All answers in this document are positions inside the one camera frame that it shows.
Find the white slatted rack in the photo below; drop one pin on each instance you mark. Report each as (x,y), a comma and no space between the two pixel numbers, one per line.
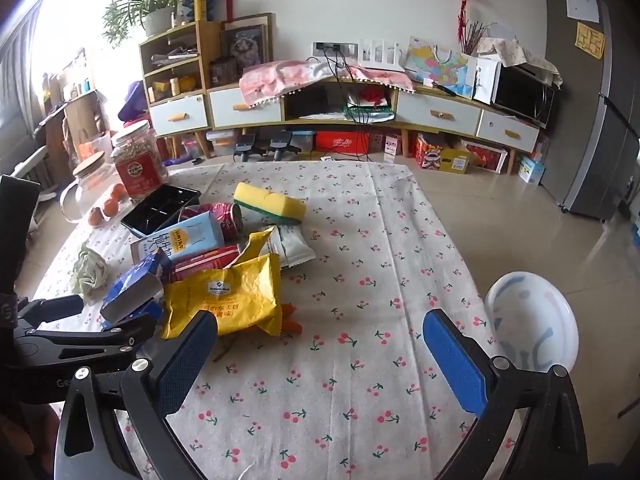
(380,57)

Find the small pink box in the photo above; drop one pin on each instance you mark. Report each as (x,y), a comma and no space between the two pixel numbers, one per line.
(393,147)

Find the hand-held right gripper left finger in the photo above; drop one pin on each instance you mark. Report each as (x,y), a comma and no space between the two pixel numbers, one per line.
(187,365)

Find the white snack packet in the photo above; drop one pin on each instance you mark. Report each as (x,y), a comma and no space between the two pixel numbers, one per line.
(295,247)

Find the wooden shelf unit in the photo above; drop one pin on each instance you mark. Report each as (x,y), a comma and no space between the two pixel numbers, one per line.
(175,95)

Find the black microwave oven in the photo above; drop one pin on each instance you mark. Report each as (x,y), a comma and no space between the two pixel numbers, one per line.
(522,95)

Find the dried red twigs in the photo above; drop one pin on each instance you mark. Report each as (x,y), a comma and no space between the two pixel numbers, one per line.
(475,35)

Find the framed cat picture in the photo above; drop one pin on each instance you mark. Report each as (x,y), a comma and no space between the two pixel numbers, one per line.
(243,45)

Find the white paper note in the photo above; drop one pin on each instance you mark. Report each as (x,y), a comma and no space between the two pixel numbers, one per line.
(582,6)

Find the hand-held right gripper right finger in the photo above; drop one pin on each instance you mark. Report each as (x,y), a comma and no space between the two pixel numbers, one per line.
(455,365)

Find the long wooden white cabinet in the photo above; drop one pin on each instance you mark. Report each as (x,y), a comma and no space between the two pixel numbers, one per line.
(430,110)

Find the orange wrapper scrap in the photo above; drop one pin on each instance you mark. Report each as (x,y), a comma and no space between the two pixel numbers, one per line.
(292,322)

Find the map print bag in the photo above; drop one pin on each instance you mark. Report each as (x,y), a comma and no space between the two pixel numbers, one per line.
(440,65)

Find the grey refrigerator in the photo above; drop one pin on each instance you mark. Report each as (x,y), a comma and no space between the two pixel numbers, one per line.
(585,110)

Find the pink patterned cloth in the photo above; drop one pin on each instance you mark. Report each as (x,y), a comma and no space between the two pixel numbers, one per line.
(280,77)

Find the colourful printed cardboard box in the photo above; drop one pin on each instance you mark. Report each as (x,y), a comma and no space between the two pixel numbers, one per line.
(440,155)

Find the blue milk carton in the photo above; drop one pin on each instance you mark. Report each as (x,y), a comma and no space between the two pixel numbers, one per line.
(170,240)

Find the white paper bag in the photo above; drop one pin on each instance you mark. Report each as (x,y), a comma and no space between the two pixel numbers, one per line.
(486,80)

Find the red gift box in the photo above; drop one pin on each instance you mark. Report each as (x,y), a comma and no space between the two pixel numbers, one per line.
(485,157)

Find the yellow green sponge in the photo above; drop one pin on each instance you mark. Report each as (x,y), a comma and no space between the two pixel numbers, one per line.
(270,202)

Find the clear plastic storage box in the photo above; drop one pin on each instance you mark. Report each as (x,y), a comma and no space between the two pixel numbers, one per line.
(221,142)

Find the yellow paper note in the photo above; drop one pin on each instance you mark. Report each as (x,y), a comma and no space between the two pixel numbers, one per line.
(590,40)

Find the brown cardboard box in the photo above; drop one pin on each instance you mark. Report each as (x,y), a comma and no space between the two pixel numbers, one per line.
(82,120)

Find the wall socket strip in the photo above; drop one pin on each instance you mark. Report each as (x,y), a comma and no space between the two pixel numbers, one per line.
(332,50)

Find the crumpled pale green tissue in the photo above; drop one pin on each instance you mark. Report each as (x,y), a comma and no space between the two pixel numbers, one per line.
(87,272)

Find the red flat carton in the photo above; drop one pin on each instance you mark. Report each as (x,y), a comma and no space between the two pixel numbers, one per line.
(342,142)

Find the glass pitcher with wooden lid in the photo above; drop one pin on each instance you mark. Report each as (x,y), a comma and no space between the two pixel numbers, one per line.
(87,185)

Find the black plastic tray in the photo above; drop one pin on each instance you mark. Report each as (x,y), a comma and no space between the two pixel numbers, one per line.
(160,207)

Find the crushed red snack bag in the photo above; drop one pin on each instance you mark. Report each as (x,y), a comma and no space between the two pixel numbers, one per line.
(227,217)

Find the red snack packet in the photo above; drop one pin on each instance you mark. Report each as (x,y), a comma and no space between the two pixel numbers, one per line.
(205,260)

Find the purple cloth item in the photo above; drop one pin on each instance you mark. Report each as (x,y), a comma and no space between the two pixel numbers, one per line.
(132,102)

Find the yellow snack packet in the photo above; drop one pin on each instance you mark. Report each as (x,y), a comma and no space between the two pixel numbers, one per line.
(225,295)

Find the clear jar with red label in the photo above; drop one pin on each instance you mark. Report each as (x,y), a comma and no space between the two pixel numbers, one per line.
(137,170)

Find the cherry print tablecloth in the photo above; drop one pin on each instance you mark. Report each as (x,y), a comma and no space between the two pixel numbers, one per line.
(350,285)

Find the floral cover cloth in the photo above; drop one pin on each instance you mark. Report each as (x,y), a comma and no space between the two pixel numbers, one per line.
(520,55)

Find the green striped cloth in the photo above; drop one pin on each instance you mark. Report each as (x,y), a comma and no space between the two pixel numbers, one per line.
(367,110)

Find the green potted plant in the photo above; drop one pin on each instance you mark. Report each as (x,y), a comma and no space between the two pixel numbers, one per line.
(150,2)

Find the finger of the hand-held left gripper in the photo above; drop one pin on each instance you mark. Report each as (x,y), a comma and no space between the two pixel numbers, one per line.
(120,337)
(50,307)

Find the dark brown box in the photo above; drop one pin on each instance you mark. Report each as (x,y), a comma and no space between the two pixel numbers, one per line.
(223,71)

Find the small orange fruit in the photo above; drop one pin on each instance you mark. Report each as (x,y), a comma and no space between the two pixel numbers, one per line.
(110,206)
(95,216)
(118,191)

